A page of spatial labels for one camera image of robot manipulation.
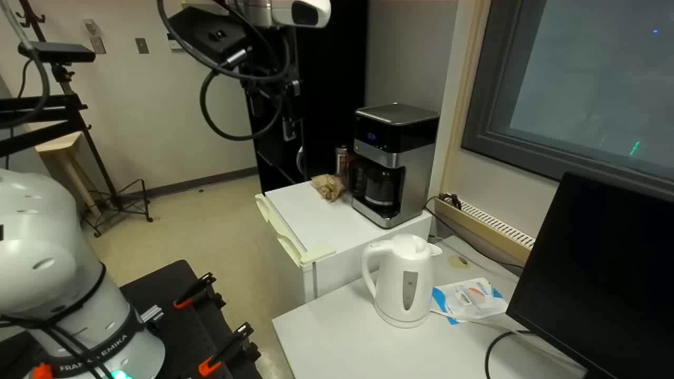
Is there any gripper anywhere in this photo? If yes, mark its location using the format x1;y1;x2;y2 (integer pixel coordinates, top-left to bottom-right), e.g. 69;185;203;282
242;27;302;142

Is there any glass coffee carafe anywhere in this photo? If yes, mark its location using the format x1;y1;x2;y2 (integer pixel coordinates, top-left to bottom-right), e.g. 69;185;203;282
356;158;407;209

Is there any coffee machine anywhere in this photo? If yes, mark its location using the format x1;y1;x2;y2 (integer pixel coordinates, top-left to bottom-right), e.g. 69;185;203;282
349;103;441;230

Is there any black shelf cabinet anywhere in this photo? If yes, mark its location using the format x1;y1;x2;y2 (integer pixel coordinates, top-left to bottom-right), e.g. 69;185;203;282
243;0;369;195

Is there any metal can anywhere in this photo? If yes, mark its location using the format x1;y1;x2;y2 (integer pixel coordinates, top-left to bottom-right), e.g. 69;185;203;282
335;145;351;177

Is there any crumpled brown paper bag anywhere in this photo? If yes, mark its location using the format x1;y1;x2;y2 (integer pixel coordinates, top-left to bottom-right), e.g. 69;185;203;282
310;173;347;202

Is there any white mini fridge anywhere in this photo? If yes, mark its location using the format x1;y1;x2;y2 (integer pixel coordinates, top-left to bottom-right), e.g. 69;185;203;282
254;179;434;307

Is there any mini fridge door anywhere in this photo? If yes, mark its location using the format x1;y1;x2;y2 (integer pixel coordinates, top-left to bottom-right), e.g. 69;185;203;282
254;193;338;306

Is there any orange and black clamp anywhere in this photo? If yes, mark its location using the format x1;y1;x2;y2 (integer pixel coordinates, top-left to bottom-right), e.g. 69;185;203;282
197;322;262;377
172;272;227;312

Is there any wooden stool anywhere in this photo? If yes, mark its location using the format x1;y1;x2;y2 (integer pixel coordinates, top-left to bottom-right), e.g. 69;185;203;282
34;131;102;217

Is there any white electric kettle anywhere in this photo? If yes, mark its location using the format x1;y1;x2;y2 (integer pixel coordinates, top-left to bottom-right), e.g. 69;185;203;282
361;233;443;329

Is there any baseboard heater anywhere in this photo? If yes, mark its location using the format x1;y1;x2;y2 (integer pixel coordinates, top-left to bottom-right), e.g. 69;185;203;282
433;194;537;265

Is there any white table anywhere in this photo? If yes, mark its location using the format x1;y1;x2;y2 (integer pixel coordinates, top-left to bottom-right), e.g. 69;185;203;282
271;235;588;379

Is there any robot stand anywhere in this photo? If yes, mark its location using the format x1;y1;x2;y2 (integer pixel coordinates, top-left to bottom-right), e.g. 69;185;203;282
0;259;264;379

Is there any white and blue plastic packet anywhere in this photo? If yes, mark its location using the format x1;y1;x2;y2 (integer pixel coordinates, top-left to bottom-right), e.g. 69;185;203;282
430;277;510;326

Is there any window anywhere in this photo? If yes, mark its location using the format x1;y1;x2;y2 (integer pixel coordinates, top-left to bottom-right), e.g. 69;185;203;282
461;0;674;202

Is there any black monitor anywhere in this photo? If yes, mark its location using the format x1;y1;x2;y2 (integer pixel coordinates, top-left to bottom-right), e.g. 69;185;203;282
505;171;674;379

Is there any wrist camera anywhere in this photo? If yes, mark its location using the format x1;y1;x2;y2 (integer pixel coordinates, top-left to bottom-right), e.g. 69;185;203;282
167;6;249;62

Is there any camera on tripod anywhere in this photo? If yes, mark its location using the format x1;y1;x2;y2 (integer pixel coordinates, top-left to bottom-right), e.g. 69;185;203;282
0;0;154;238

